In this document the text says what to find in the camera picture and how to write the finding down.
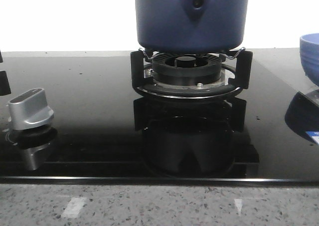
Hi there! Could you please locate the blue cooking pot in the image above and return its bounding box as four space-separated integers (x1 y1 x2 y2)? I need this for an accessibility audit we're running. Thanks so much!
135 0 248 54

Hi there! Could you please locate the blue ceramic bowl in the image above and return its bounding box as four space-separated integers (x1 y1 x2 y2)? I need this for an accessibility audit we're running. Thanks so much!
300 33 319 86

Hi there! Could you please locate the black pot support grate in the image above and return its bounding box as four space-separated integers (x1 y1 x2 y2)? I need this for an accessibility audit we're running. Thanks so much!
130 48 253 101

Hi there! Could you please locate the black left pot support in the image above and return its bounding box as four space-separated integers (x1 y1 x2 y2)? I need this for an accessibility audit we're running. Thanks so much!
0 50 12 96

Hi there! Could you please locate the black gas burner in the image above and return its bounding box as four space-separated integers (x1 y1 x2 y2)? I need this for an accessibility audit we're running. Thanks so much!
152 53 222 86

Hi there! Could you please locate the black glass cooktop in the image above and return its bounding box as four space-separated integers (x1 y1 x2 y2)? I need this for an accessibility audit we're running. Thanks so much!
0 49 319 186

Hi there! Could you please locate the silver stove knob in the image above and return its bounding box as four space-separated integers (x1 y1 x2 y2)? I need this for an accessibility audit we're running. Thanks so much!
8 88 54 130

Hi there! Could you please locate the blue label sticker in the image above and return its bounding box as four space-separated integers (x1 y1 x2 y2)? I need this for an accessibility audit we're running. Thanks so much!
306 131 319 145

